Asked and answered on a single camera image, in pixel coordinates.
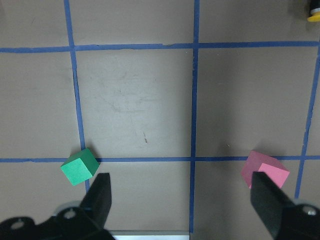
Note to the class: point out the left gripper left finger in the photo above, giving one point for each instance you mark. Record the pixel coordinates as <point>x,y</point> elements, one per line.
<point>98,200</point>

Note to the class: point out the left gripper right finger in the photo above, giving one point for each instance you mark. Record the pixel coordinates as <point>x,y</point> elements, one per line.
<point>274,208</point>

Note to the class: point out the pink foam cube centre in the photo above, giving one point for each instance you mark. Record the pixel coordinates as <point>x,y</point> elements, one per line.
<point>259,162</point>

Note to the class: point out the green foam cube far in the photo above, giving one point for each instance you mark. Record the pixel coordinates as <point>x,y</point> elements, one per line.
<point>80,167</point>

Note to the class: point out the yellow push button switch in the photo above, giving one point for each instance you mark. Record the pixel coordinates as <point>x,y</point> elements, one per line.
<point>314,11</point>

